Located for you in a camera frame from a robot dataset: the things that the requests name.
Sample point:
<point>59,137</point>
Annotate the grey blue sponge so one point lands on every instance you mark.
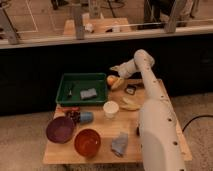
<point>88,94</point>

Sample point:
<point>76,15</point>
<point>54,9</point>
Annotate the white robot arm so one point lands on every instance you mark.
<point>160,145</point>

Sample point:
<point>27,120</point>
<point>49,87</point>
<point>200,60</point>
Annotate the white paper cup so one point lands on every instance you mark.
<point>110,109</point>

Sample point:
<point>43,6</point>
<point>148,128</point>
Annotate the red yellow apple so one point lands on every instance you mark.
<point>111,79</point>

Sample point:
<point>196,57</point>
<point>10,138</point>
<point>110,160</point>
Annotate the blue crumpled cloth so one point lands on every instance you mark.
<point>119,144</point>

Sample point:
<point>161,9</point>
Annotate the orange handled tool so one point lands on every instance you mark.
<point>68,109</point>

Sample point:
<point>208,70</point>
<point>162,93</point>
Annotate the yellow banana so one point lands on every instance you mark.
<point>129,104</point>

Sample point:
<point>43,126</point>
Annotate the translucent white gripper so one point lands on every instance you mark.
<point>119,82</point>

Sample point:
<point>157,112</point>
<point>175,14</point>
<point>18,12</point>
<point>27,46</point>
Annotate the green plastic tray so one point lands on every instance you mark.
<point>82,81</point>

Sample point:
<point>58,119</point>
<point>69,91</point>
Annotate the dark marker in tray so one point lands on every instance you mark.
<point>70,89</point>

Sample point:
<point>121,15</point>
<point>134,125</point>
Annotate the black handled peeler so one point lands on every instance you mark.
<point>131,88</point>

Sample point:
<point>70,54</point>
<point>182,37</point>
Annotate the black rectangular remote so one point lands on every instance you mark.
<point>137,131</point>

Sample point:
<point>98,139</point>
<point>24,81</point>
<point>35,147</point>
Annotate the blue plastic cup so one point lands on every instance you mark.
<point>86,117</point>

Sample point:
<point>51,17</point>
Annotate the purple bowl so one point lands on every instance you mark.
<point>60,130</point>

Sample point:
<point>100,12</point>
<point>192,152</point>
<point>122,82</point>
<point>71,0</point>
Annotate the orange bowl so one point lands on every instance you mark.
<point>87,143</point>

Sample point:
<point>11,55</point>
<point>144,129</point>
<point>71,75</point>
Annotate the wooden table in background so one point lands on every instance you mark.
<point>99,26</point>

